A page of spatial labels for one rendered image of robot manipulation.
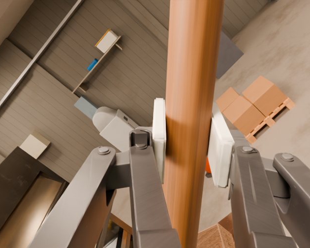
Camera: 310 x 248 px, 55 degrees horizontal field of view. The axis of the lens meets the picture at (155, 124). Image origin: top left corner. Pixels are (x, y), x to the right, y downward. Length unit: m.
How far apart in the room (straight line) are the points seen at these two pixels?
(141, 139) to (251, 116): 3.72
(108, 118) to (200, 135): 7.57
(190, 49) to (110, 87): 8.05
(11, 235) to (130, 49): 6.71
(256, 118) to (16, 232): 2.99
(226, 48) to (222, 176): 6.37
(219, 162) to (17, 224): 1.66
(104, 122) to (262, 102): 4.84
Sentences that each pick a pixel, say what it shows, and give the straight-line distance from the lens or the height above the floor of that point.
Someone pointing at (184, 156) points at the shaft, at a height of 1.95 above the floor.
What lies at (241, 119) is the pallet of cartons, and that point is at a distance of 3.84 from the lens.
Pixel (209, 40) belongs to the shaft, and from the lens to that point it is 0.17.
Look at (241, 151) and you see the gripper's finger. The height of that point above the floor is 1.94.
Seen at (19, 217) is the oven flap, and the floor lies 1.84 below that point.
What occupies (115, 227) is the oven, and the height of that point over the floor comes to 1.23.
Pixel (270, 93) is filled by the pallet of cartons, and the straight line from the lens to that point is 3.86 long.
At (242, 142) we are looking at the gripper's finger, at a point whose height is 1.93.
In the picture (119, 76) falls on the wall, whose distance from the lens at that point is 8.12.
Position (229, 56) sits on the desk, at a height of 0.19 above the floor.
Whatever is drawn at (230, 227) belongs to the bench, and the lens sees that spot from 2.39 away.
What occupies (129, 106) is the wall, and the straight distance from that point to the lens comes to 8.31.
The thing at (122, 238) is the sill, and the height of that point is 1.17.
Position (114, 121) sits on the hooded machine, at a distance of 7.72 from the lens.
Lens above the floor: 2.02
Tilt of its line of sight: 15 degrees down
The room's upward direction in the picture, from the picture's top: 50 degrees counter-clockwise
